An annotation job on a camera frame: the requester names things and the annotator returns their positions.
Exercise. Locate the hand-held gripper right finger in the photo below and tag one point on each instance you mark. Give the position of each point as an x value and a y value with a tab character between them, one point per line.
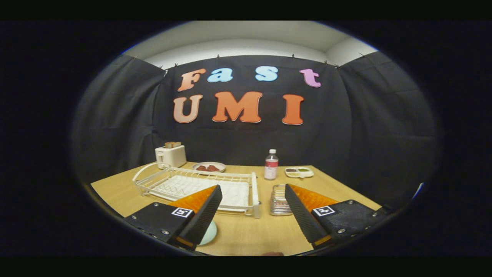
301	215

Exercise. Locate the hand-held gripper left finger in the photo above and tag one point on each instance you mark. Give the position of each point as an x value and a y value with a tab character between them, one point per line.
205	215

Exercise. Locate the pale green plate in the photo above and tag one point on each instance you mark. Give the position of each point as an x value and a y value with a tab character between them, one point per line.
209	234

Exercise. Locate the beige plate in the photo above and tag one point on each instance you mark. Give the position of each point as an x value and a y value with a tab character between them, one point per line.
221	166

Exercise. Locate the white divided tray with beans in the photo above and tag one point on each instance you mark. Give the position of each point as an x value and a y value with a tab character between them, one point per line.
299	173

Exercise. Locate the red meat piece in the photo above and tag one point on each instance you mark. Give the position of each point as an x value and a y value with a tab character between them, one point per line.
213	168
201	168

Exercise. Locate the clear plastic bottle red label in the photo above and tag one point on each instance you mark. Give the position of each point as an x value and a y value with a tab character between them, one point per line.
271	167

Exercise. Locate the white toaster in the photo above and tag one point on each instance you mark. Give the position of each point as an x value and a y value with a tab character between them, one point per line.
171	156

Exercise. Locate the toast slices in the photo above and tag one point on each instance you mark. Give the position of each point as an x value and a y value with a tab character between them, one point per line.
173	144

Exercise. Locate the black backdrop cloth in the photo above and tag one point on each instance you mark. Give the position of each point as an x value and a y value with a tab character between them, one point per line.
365	134

